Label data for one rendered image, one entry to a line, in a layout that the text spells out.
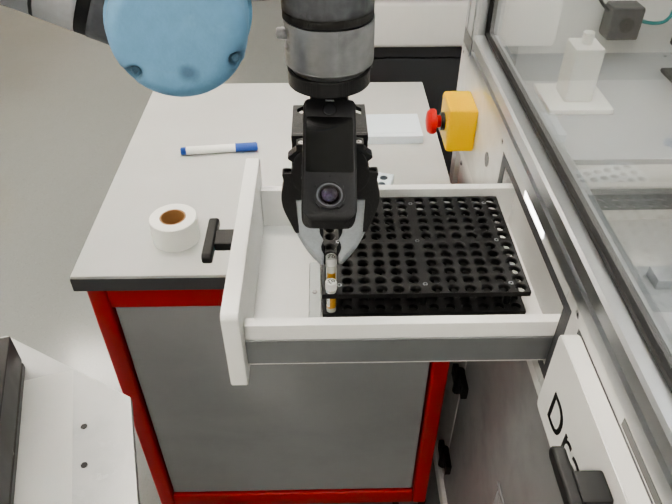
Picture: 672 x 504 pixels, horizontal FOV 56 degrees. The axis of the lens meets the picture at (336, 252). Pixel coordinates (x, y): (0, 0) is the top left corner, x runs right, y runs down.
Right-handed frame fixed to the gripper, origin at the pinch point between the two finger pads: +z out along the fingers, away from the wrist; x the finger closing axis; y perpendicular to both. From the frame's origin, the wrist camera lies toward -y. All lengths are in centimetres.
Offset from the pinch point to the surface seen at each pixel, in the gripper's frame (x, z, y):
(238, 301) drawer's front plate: 9.2, 0.9, -5.2
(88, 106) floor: 110, 93, 218
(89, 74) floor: 119, 93, 252
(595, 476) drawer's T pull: -20.3, 2.7, -23.5
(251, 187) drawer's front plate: 9.5, 0.9, 14.5
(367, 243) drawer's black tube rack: -4.3, 3.7, 6.9
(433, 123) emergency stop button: -16.5, 5.6, 38.3
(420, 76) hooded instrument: -22, 22, 90
